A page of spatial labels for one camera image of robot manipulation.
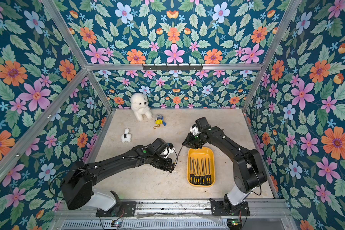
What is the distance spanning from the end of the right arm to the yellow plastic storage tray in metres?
0.04

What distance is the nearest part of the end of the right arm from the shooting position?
0.66 m

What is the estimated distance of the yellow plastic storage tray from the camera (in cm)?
82
